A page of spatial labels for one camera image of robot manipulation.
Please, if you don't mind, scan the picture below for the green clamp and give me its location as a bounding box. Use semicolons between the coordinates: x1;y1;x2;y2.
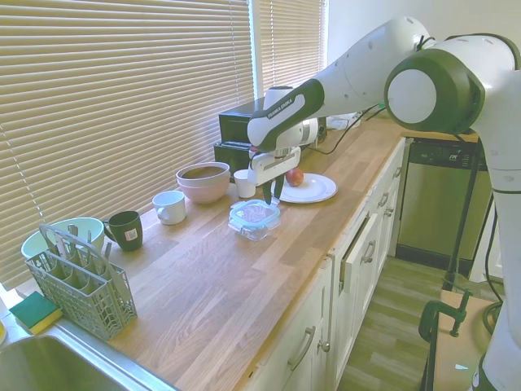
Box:
418;288;473;343

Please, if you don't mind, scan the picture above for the stainless steel sink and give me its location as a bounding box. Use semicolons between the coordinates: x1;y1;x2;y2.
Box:
0;321;180;391

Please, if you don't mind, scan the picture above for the silver bar cabinet handle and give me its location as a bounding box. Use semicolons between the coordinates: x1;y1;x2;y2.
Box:
287;325;317;371

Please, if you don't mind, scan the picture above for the mint green bowl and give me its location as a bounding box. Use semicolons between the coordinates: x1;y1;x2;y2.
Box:
20;217;105;261

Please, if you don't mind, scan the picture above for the grey plastic cutlery basket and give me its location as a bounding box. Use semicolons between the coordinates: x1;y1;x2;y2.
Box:
25;222;138;341

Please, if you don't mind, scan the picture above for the stainless steel dishwasher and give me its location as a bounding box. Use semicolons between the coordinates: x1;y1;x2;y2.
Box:
396;138;494;261

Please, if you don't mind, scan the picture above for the white plate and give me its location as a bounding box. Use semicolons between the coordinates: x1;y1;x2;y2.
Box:
276;173;339;204

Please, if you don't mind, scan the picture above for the narrow beige window blind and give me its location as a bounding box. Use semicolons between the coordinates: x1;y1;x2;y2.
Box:
258;0;326;101

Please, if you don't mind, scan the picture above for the white base cabinet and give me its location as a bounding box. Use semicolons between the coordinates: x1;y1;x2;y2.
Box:
243;138;408;391

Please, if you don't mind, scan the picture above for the white-bladed knife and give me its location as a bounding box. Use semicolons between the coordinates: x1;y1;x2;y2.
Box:
52;235;69;261

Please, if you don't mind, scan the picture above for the brown wooden board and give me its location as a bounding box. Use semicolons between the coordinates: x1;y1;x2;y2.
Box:
427;288;504;391

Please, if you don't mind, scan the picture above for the green and yellow sponge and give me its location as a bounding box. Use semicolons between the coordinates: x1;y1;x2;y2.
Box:
8;291;64;336

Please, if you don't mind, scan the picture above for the tall white mug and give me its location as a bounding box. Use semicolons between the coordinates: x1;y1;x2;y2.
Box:
233;169;257;200

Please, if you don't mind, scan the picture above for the wide beige window blind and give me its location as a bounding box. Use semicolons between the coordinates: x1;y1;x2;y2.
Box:
0;0;256;290

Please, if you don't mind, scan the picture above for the wide white mug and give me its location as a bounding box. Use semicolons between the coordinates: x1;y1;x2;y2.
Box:
151;190;187;226

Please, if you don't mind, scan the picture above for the teal-rimmed clear container lid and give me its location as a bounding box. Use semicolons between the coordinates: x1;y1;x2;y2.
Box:
228;198;282;228

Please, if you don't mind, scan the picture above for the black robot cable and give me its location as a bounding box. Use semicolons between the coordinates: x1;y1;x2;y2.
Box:
308;106;382;156

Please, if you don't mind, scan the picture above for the black camera stand pole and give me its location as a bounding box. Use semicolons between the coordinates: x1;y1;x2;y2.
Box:
441;130;484;292

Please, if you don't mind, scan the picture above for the clear glass food container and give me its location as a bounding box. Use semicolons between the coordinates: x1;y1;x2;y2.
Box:
227;211;282;243

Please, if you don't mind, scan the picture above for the white plastic bag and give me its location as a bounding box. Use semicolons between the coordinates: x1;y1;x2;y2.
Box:
325;114;361;131

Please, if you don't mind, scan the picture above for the pink bowl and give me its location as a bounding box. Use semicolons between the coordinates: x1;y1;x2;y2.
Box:
177;178;231;204

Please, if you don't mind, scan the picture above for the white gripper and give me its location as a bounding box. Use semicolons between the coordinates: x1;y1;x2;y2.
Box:
247;146;302;205

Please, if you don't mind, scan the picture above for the ajar white cabinet door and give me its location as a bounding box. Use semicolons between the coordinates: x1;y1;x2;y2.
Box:
338;213;383;295

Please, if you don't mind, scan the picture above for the black mug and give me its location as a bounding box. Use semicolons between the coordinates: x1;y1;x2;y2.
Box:
101;210;144;253

